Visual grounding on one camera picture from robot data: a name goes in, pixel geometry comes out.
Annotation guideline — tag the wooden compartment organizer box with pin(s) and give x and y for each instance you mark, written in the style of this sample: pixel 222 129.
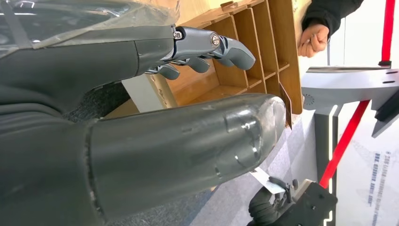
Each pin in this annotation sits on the wooden compartment organizer box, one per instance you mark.
pixel 265 46

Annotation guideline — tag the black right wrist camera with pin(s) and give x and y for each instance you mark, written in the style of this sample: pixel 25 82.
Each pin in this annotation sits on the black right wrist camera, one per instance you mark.
pixel 311 209

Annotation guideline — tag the white banner blue print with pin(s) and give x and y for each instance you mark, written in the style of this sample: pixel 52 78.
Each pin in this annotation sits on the white banner blue print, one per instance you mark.
pixel 374 187

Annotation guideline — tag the red barrier band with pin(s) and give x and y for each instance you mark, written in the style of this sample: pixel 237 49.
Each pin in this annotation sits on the red barrier band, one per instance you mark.
pixel 346 140

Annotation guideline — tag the white ID card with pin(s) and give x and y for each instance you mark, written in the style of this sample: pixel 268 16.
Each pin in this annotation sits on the white ID card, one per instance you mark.
pixel 265 182

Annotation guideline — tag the silver kiosk stand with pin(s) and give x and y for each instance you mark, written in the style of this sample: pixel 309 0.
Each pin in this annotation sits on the silver kiosk stand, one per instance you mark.
pixel 343 84

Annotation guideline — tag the person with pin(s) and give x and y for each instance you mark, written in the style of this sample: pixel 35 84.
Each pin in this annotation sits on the person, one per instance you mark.
pixel 330 12

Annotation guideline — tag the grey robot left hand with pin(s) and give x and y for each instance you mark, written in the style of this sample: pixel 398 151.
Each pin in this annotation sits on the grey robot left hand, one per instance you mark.
pixel 156 149

